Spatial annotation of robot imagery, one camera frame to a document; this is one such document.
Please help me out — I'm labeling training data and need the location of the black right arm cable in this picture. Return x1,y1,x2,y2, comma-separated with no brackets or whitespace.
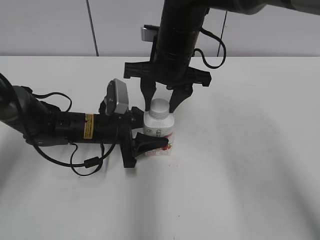
193,28,226,69

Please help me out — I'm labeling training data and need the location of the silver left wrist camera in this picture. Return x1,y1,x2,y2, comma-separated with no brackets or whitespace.
103,78,129,116

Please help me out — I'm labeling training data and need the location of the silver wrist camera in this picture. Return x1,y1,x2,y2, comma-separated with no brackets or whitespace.
140,24,160,42
103,78,129,116

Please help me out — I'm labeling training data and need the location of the white yili changqing yogurt bottle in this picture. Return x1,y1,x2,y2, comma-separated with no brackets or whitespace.
143,112,175,156

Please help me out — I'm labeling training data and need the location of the white screw bottle cap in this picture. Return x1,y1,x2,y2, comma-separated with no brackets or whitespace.
149,98,170,120

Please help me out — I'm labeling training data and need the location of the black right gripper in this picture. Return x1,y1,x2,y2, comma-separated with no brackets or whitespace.
123,35,212,113

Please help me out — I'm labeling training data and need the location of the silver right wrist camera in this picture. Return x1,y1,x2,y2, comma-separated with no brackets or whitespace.
140,24,160,42

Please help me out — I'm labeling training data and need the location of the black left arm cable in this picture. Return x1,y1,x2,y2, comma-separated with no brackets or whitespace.
0,72,118,177

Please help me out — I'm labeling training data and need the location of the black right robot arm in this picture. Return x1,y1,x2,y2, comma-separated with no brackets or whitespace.
123,0,320,113

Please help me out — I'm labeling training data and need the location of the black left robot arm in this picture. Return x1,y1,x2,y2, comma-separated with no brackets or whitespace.
0,75,169,168

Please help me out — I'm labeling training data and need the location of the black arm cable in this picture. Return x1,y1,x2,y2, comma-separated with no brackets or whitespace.
0,72,118,177
193,28,226,69

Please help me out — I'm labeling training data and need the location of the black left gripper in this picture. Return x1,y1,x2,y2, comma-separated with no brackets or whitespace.
93,101,169,169

